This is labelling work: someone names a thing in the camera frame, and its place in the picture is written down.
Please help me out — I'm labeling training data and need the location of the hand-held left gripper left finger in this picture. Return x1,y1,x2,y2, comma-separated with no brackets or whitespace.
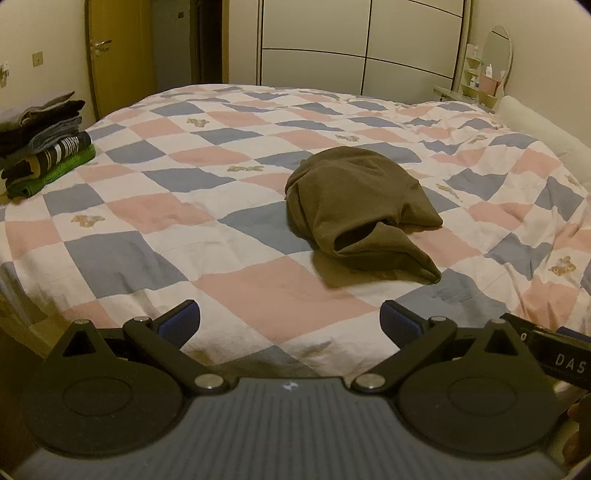
41,299,239,396

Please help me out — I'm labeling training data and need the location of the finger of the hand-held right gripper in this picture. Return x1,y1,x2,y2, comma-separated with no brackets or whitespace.
501,312,543,354

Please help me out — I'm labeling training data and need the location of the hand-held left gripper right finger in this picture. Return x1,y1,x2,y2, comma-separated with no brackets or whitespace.
348,299,543,396

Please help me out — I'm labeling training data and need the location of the olive long-sleeve sweater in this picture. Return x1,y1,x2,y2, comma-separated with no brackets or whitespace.
285,148,444,284

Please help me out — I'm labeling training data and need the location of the person's right hand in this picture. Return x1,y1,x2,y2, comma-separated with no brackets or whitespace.
566,399,591,468

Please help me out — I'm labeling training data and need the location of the pink blue checked quilt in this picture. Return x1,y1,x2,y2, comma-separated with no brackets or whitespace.
0,83,591,384

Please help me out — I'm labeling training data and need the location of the white pillow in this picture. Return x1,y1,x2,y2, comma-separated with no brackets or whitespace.
496,95,591,195

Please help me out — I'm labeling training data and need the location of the striped folded garment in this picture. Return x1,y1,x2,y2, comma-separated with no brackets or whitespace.
2,131,92,180

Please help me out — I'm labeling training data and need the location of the blue-grey folded garment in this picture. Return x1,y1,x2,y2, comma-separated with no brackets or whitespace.
25,116,84,156

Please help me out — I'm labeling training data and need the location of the white vanity shelf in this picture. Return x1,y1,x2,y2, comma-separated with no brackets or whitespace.
433,43,505,110

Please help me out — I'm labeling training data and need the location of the black folded garment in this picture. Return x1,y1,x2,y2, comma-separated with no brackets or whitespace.
0,111,81,157

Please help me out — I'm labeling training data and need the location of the grey-brown folded garment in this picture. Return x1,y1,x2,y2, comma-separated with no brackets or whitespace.
0,91,86,126

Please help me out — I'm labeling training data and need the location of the wooden door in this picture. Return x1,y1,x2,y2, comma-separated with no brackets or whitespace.
87,0,158,121

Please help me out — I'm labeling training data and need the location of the grey tall cabinet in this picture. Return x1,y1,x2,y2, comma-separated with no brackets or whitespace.
151,0,194,91

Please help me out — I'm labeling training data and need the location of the oval mirror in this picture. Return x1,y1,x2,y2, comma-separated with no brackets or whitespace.
481,24,513,99

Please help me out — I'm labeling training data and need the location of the white wardrobe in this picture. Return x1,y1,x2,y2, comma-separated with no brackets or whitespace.
256,0,472,99

